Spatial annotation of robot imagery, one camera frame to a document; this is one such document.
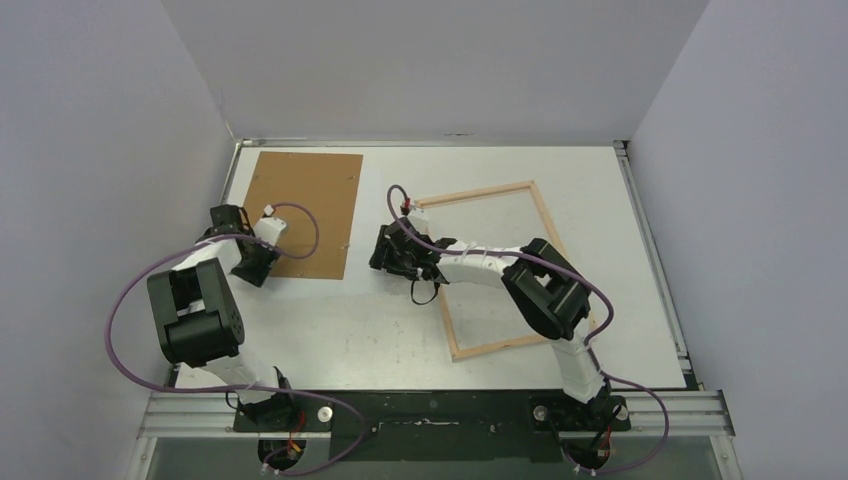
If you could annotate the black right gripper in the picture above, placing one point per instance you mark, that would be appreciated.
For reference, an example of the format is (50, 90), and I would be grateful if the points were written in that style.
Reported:
(385, 250)

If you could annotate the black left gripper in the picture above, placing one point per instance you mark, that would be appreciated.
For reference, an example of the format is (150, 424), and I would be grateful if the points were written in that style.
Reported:
(257, 275)

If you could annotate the light wooden picture frame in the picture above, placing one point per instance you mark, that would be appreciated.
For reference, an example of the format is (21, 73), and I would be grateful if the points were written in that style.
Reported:
(481, 320)

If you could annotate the brown frame backing board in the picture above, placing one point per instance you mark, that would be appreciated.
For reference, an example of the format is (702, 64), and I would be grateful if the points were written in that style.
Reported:
(319, 193)

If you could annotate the white photo paper sheet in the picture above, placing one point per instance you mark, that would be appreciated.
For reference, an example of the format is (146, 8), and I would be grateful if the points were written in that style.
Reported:
(323, 337)

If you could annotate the clear acrylic frame pane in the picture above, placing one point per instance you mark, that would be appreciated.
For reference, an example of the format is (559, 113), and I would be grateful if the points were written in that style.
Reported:
(501, 292)

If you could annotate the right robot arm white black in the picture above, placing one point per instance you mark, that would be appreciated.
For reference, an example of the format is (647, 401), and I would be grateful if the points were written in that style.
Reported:
(543, 285)

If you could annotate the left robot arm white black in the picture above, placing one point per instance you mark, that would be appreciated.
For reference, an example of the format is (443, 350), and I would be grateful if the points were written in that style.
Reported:
(197, 319)

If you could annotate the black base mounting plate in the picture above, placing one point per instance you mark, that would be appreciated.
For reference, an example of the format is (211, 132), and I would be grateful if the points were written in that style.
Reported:
(436, 425)

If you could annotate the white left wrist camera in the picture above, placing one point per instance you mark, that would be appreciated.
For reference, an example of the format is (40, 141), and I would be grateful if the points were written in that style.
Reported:
(270, 228)

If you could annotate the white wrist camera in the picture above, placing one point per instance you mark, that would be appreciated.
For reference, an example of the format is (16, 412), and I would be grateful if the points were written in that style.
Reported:
(415, 216)
(270, 228)

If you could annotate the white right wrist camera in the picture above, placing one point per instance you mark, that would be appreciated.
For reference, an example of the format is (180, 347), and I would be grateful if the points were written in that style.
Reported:
(415, 216)

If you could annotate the aluminium front rail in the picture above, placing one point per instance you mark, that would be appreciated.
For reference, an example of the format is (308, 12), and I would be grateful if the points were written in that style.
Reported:
(691, 413)

